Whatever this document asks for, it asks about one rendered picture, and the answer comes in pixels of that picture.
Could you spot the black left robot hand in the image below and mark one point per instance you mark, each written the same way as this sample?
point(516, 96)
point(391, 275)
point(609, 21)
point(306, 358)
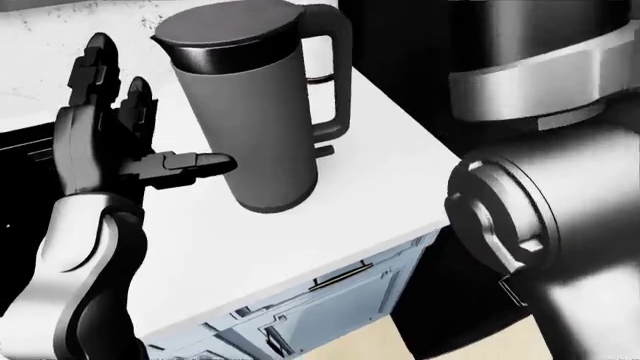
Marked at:
point(80, 146)

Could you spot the black stovetop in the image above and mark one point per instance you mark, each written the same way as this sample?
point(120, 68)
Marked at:
point(25, 180)

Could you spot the light blue cabinet drawer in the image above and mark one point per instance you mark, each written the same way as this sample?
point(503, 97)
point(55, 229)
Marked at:
point(310, 300)

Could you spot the grey electric kettle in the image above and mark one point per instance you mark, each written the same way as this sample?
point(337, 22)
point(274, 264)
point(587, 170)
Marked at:
point(260, 112)

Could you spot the dark grey kettle lid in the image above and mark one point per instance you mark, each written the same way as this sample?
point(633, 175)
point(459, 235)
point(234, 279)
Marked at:
point(225, 26)

